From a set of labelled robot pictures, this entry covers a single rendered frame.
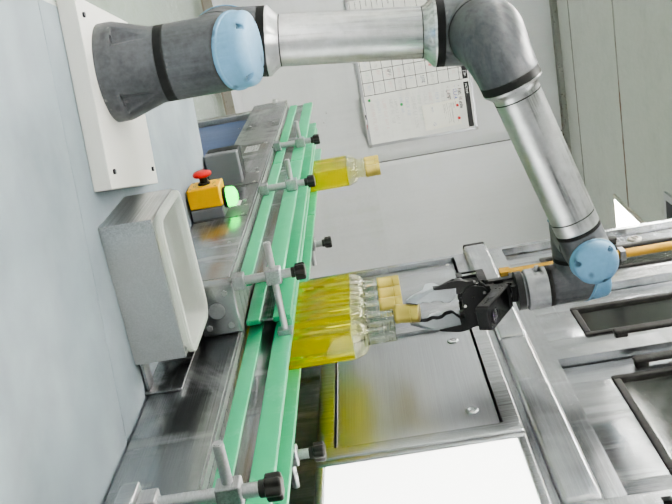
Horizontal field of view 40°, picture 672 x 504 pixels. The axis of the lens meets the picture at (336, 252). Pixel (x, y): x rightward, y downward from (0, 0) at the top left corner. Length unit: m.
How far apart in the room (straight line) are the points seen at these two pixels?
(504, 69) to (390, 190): 6.32
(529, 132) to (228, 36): 0.48
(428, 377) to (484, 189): 6.11
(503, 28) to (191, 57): 0.46
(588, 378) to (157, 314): 0.80
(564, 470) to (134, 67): 0.87
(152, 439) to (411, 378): 0.59
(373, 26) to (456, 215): 6.33
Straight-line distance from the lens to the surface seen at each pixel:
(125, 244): 1.35
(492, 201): 7.82
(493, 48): 1.42
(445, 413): 1.60
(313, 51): 1.53
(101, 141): 1.36
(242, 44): 1.38
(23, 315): 1.06
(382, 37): 1.52
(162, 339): 1.40
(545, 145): 1.46
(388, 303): 1.71
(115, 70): 1.40
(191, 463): 1.23
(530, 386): 1.65
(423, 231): 7.82
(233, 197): 1.94
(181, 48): 1.39
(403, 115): 7.55
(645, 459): 1.52
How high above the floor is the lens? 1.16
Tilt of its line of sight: 4 degrees down
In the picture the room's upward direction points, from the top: 80 degrees clockwise
